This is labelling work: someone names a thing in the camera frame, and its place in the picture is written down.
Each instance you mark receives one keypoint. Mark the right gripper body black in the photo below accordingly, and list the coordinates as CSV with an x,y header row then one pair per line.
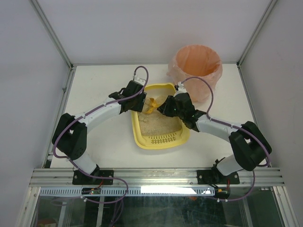
x,y
169,107

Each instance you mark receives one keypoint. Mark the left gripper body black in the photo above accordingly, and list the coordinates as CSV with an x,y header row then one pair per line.
x,y
140,102

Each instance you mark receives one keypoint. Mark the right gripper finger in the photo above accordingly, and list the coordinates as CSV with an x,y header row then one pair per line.
x,y
164,108
167,113

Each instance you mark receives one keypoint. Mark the yellow litter scoop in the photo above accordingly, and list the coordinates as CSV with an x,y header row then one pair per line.
x,y
151,104

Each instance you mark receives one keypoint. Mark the yellow litter box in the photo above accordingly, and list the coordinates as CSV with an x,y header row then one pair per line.
x,y
160,141

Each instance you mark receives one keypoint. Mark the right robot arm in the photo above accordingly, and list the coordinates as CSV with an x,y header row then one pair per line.
x,y
248,144

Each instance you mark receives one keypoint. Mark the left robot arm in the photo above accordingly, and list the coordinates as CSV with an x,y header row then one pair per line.
x,y
71,133

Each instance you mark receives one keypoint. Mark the cat litter sand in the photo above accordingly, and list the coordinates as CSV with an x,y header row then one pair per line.
x,y
156,123

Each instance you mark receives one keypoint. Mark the orange lined trash bin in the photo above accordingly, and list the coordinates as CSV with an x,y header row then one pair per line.
x,y
196,61

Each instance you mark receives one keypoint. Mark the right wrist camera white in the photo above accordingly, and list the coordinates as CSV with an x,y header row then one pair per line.
x,y
179,88

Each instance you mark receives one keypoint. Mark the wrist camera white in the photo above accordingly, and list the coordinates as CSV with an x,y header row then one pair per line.
x,y
179,88
139,80

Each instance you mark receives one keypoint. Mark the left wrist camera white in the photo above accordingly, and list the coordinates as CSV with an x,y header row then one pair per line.
x,y
139,80

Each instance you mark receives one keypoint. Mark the aluminium mounting rail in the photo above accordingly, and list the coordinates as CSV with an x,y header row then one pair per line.
x,y
59,177

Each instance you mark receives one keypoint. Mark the white slotted cable duct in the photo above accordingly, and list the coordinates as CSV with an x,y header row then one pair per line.
x,y
131,191

